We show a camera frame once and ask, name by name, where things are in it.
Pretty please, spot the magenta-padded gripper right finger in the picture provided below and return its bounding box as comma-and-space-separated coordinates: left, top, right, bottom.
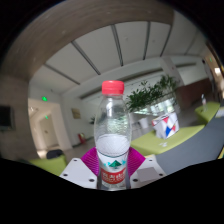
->
126, 147, 167, 189

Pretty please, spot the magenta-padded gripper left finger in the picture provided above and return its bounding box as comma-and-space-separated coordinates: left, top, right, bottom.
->
59, 147, 101, 190

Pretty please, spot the clear red-capped water bottle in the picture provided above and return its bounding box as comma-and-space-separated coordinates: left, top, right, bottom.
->
93, 79, 133, 191

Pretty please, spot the small clear water bottle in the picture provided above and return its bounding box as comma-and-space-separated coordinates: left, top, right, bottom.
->
200, 93, 207, 109

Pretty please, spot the black bag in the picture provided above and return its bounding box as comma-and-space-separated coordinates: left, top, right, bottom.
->
46, 149, 64, 160

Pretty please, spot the long green bench block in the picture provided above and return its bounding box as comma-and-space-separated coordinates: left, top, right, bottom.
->
129, 124, 205, 157

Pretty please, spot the red white blue geometric box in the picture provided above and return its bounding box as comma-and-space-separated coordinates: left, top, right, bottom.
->
151, 112, 180, 139

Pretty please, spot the row of green potted plants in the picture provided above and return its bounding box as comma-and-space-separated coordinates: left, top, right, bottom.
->
125, 74, 179, 113

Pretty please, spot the small green block table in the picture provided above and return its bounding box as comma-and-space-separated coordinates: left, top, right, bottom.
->
194, 100, 221, 125

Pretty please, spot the framed wall picture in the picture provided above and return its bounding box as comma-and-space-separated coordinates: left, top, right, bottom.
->
71, 108, 82, 120

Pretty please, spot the black wall screen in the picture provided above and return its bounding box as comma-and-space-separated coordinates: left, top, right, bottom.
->
0, 105, 16, 132

